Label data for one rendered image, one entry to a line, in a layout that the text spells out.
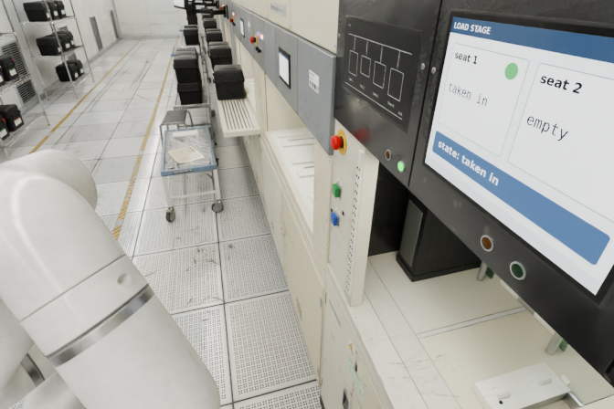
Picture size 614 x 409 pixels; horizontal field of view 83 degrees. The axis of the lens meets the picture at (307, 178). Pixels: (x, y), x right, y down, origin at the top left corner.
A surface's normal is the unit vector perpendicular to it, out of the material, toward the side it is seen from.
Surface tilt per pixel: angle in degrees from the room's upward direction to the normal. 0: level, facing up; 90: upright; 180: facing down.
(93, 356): 61
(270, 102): 90
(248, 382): 0
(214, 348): 0
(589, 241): 90
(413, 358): 0
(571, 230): 90
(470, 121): 90
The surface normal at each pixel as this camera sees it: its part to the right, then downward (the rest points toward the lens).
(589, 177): -0.96, 0.13
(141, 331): 0.71, -0.39
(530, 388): 0.01, -0.87
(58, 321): 0.13, 0.02
